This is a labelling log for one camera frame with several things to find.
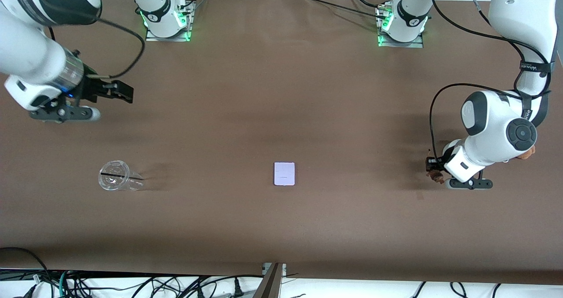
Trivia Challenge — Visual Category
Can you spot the brown lion statue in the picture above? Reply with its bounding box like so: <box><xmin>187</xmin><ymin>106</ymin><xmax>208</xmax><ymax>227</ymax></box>
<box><xmin>428</xmin><ymin>148</ymin><xmax>446</xmax><ymax>185</ymax></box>

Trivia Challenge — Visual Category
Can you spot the white square card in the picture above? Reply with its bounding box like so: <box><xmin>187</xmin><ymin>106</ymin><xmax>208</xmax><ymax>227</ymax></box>
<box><xmin>274</xmin><ymin>162</ymin><xmax>296</xmax><ymax>187</ymax></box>

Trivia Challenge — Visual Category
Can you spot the clear plastic cup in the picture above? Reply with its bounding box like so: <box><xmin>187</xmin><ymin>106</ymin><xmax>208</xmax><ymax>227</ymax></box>
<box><xmin>98</xmin><ymin>160</ymin><xmax>144</xmax><ymax>191</ymax></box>

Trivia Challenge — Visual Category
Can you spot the brown table cover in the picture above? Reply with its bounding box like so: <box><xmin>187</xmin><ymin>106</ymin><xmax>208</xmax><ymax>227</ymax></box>
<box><xmin>0</xmin><ymin>0</ymin><xmax>563</xmax><ymax>285</ymax></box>

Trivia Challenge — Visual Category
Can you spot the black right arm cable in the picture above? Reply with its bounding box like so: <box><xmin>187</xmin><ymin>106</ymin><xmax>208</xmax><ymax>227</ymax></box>
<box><xmin>86</xmin><ymin>17</ymin><xmax>146</xmax><ymax>79</ymax></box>

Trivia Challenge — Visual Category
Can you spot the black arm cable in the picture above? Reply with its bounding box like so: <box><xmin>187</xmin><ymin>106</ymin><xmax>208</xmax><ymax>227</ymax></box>
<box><xmin>86</xmin><ymin>17</ymin><xmax>146</xmax><ymax>79</ymax></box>
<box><xmin>429</xmin><ymin>0</ymin><xmax>553</xmax><ymax>160</ymax></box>

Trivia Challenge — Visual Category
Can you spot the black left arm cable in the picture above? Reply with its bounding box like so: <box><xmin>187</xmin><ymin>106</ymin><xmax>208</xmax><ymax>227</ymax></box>
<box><xmin>429</xmin><ymin>0</ymin><xmax>553</xmax><ymax>160</ymax></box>

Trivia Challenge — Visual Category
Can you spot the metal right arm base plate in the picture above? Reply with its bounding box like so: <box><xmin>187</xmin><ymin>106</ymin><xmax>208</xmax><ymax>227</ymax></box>
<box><xmin>145</xmin><ymin>1</ymin><xmax>193</xmax><ymax>42</ymax></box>

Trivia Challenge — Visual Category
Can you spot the brown bear keychain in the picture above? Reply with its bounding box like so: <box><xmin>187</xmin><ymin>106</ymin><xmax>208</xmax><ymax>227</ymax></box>
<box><xmin>501</xmin><ymin>145</ymin><xmax>536</xmax><ymax>163</ymax></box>

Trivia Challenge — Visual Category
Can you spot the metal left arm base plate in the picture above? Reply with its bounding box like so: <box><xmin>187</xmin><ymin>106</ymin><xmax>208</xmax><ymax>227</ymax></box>
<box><xmin>377</xmin><ymin>7</ymin><xmax>424</xmax><ymax>48</ymax></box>

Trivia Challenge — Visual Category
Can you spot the black looped cable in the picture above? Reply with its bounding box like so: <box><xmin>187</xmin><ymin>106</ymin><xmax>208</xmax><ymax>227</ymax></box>
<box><xmin>0</xmin><ymin>247</ymin><xmax>49</xmax><ymax>285</ymax></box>

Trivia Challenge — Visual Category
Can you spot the long black cable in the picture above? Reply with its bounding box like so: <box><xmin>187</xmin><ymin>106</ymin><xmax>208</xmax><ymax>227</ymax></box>
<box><xmin>300</xmin><ymin>0</ymin><xmax>388</xmax><ymax>21</ymax></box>

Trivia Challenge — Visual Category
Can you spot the teal cable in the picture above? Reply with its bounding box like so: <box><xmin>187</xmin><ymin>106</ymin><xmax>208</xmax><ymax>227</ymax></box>
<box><xmin>58</xmin><ymin>269</ymin><xmax>70</xmax><ymax>298</ymax></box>

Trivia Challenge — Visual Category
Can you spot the grey metal post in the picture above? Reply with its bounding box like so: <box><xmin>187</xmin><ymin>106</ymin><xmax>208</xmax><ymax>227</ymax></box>
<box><xmin>253</xmin><ymin>263</ymin><xmax>287</xmax><ymax>298</ymax></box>

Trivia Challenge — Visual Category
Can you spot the black cable with plug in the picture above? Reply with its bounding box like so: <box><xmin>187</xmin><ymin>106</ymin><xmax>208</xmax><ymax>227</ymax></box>
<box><xmin>185</xmin><ymin>274</ymin><xmax>264</xmax><ymax>298</ymax></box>

